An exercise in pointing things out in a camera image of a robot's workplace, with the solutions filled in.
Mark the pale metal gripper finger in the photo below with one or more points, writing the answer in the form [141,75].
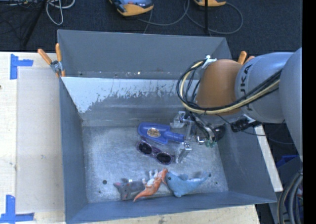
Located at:
[183,151]
[178,120]

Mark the purple sunglasses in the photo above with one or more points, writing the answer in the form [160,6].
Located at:
[163,156]

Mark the blue scrub brush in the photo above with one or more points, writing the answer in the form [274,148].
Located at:
[154,132]

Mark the blue toy dolphin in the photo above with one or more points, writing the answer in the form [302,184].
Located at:
[181,184]

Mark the orange toy dinosaur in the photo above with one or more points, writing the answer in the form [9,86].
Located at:
[153,184]

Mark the grey metal bin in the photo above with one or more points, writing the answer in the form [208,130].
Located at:
[118,148]

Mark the grey toy mouse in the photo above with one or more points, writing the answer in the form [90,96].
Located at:
[129,188]

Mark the pale wood flat board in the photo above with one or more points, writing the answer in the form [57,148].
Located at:
[39,139]

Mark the black cylinder on white bracket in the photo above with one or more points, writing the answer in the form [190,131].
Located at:
[219,132]

